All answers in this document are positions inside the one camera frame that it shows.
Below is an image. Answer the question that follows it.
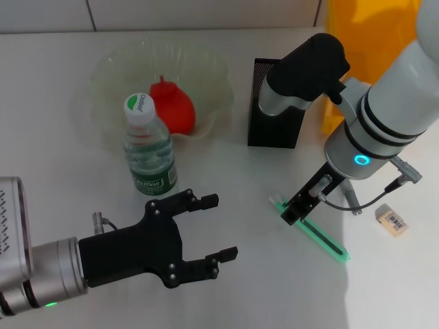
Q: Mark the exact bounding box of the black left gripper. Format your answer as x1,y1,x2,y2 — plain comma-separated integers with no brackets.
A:
78,188,239,289

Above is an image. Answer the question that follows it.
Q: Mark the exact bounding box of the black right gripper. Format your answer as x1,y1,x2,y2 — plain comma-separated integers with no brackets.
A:
280,162,347,226

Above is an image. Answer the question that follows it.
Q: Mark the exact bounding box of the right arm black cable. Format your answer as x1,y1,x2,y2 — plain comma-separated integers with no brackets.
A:
310,156,425,210

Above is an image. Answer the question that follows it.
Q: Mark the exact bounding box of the grey metal pen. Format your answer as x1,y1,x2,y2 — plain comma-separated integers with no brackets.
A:
341,181,363,216

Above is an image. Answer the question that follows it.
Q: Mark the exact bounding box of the yellow plastic bin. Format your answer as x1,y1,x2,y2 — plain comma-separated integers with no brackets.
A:
322,0,423,134

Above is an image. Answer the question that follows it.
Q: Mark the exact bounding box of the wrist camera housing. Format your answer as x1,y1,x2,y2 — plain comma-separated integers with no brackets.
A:
257,33,351,118
0,176,35,275

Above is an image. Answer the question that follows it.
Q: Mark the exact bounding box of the right wrist camera housing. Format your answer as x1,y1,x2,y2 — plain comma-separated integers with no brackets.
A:
257,33,351,118

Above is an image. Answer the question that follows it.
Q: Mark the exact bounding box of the clear bottle with green label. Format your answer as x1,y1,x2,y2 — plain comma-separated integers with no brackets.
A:
122,92,179,197

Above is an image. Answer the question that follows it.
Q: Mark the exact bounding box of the beige eraser with barcode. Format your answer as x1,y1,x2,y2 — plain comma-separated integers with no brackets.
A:
374,203,410,237

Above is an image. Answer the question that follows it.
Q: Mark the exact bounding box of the left wrist camera housing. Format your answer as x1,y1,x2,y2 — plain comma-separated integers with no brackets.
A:
0,176,35,275

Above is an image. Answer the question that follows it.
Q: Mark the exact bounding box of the wavy green glass fruit plate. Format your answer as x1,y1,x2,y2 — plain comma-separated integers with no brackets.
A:
87,39,234,142

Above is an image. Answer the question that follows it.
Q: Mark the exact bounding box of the black mesh pen holder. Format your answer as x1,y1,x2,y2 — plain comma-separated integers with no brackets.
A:
246,58,308,149

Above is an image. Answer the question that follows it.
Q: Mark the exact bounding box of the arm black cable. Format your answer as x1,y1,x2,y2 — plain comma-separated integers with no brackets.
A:
91,211,119,236
310,156,425,210

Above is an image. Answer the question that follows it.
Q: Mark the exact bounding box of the red pepper toy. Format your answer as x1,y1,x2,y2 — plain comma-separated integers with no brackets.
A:
149,75,197,135

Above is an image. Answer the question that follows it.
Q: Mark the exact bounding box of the green utility knife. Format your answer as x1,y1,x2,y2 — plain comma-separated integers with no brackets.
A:
269,194,351,264

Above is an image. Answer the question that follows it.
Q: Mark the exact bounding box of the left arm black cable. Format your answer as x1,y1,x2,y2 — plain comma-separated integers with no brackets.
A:
91,211,119,236

